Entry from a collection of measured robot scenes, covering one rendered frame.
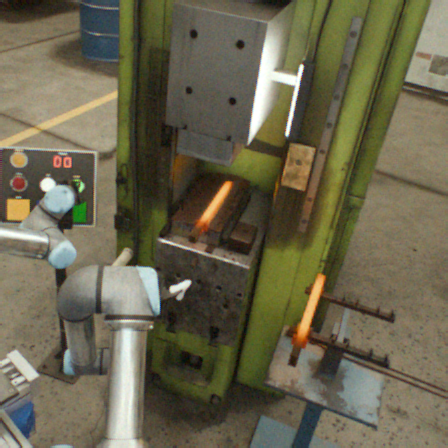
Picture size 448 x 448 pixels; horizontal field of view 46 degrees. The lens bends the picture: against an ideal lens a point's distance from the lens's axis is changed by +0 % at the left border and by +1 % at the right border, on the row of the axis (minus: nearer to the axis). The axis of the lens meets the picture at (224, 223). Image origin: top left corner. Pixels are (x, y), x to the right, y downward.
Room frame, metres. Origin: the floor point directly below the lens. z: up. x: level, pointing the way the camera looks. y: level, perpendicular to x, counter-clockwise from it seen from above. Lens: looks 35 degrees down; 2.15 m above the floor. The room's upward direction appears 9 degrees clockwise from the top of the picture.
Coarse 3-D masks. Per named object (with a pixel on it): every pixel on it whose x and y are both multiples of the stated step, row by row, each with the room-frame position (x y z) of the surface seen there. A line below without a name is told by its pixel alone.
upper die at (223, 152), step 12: (180, 132) 1.63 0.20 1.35; (192, 132) 1.62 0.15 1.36; (180, 144) 1.63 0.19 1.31; (192, 144) 1.62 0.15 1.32; (204, 144) 1.61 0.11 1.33; (216, 144) 1.60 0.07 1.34; (228, 144) 1.59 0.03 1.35; (240, 144) 1.69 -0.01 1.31; (204, 156) 1.61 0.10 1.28; (216, 156) 1.60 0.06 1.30; (228, 156) 1.59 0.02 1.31
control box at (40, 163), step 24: (0, 168) 1.57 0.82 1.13; (24, 168) 1.59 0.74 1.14; (48, 168) 1.60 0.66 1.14; (72, 168) 1.62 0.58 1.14; (96, 168) 1.65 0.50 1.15; (0, 192) 1.53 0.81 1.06; (24, 192) 1.54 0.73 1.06; (96, 192) 1.62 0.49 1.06; (0, 216) 1.48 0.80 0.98; (96, 216) 1.59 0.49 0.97
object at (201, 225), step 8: (224, 184) 1.90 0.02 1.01; (232, 184) 1.93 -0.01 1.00; (224, 192) 1.84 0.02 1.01; (216, 200) 1.77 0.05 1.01; (208, 208) 1.70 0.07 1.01; (216, 208) 1.72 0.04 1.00; (208, 216) 1.65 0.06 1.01; (200, 224) 1.58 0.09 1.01; (192, 232) 1.52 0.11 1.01; (200, 232) 1.56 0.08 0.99; (192, 240) 1.50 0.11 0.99
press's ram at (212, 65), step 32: (192, 0) 1.69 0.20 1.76; (224, 0) 1.75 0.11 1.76; (288, 0) 1.89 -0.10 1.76; (192, 32) 1.63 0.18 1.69; (224, 32) 1.60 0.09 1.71; (256, 32) 1.58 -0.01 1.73; (288, 32) 1.93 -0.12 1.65; (192, 64) 1.62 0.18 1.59; (224, 64) 1.60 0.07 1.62; (256, 64) 1.58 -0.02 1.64; (192, 96) 1.62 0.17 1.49; (224, 96) 1.60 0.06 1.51; (256, 96) 1.58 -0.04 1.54; (192, 128) 1.62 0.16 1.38; (224, 128) 1.59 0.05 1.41; (256, 128) 1.66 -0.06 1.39
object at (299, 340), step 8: (320, 280) 1.44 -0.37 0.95; (320, 288) 1.39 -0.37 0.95; (312, 296) 1.35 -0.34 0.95; (312, 304) 1.31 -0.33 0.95; (312, 312) 1.27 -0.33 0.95; (304, 320) 1.22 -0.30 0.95; (304, 328) 1.19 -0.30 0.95; (296, 336) 1.14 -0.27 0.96; (304, 336) 1.15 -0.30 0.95; (296, 344) 1.11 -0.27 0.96; (304, 344) 1.13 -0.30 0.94; (296, 352) 1.07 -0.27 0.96; (288, 360) 1.07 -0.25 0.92; (296, 360) 1.08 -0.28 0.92
